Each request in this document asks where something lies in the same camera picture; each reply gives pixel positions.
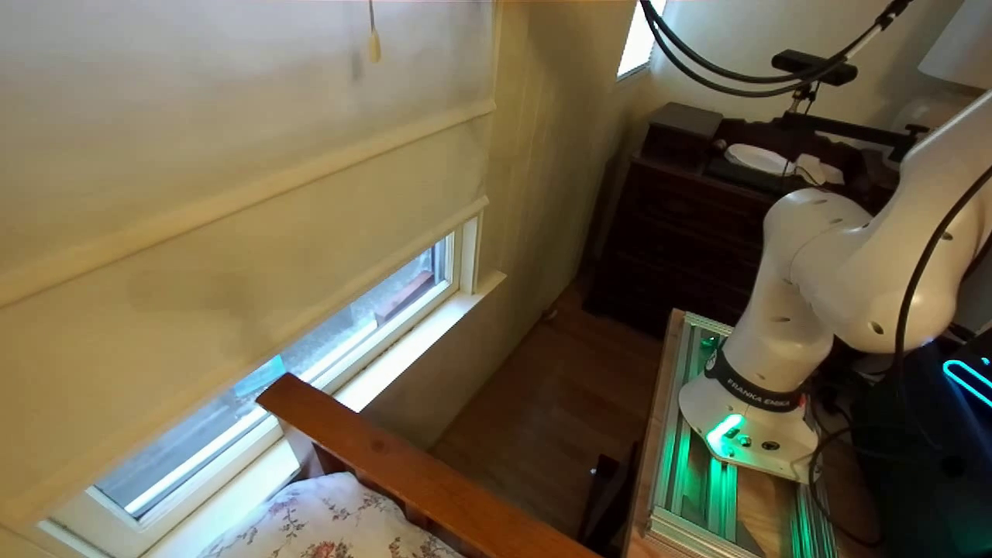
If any beige blind pull cord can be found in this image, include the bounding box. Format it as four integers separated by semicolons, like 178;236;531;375
364;0;384;65

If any cream fabric roman blind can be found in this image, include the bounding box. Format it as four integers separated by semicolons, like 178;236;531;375
0;0;500;533

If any white framed window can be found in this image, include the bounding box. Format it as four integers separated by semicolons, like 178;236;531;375
33;212;512;558

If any dark wooden dresser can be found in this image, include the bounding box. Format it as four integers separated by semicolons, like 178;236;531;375
584;99;923;342

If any dark box on dresser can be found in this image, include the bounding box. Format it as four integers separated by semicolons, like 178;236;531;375
643;99;729;167

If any black object on floor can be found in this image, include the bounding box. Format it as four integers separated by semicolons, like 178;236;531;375
577;450;646;558

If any small bright window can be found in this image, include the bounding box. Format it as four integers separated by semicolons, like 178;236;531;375
613;0;666;81

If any white object on dresser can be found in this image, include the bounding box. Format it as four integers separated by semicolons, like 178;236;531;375
719;140;850;192

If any floral patterned bedding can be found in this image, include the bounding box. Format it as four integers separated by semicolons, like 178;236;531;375
199;468;466;558

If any black computer with neon light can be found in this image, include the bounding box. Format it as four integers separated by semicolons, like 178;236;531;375
852;326;992;558

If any white table lamp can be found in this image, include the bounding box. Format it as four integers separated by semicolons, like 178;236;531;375
891;0;992;148

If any aluminium frame robot table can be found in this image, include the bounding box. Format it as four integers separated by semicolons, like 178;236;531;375
622;306;843;558

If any black looping robot cable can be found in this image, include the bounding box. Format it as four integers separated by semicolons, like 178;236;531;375
635;0;917;103

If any black cable by robot base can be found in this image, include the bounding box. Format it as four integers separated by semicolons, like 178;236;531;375
802;386;885;552

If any black camera on stand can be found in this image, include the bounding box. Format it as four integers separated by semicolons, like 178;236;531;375
769;45;862;119

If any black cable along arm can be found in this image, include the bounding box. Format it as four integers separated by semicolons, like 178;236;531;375
891;163;992;366

